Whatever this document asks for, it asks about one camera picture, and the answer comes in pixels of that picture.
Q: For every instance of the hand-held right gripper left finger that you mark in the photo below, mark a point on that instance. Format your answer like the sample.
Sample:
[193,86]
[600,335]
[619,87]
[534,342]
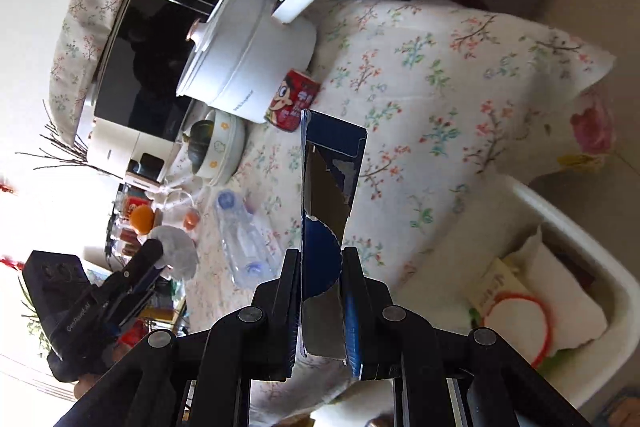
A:
[290,297]

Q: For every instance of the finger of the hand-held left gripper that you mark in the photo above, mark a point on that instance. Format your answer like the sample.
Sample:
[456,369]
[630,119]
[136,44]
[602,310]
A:
[145,292]
[142,259]

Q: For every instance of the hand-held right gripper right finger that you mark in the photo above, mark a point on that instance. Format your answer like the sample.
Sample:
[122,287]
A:
[352,332]

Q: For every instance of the white face mask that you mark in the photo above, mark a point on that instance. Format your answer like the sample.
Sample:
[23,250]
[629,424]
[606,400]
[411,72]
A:
[177,249]

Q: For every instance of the blue carton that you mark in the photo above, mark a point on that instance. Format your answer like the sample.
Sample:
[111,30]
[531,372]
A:
[325,187]

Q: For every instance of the yellow paper packet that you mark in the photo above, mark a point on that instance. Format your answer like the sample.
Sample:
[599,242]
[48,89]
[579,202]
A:
[500,282]

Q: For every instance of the red rimmed clear lid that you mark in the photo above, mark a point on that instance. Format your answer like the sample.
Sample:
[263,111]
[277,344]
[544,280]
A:
[515,327]

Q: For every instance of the white paper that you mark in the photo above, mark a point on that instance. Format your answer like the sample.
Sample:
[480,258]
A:
[570,297]

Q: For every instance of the white plastic bin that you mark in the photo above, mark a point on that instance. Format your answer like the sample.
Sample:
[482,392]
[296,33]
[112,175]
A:
[575,217]

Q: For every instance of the glass condiment jar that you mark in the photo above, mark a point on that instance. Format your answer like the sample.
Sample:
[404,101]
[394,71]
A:
[127,242]

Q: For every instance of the green plant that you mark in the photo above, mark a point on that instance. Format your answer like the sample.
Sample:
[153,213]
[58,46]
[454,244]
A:
[29,302]

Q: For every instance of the orange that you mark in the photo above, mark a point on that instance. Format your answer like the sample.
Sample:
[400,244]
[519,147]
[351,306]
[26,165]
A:
[142,219]

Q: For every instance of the small orange fruit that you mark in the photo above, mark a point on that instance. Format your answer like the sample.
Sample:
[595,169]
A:
[192,219]

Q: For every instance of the crushed clear plastic bottle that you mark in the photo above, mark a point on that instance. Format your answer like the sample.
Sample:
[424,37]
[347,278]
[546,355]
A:
[245,237]

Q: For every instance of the white appliance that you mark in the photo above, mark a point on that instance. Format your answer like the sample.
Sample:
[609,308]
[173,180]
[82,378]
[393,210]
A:
[112,147]

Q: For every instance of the bare twig decoration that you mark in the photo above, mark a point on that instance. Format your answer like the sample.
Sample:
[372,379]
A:
[75,152]

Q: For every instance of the white flower print bowl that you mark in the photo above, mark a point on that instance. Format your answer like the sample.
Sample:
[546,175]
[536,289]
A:
[225,147]

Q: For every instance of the black microwave oven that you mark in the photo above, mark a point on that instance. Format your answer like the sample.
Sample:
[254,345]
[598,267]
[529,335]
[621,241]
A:
[140,72]

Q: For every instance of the red drink can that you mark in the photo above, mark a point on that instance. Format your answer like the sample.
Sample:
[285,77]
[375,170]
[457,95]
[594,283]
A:
[295,99]

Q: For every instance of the white electric pot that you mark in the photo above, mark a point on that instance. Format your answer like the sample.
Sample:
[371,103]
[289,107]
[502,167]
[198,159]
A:
[240,57]

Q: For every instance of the floral tablecloth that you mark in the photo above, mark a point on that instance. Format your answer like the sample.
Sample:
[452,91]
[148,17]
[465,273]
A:
[425,82]

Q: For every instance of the rose printed cloth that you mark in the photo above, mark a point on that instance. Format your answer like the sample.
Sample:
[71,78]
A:
[590,122]

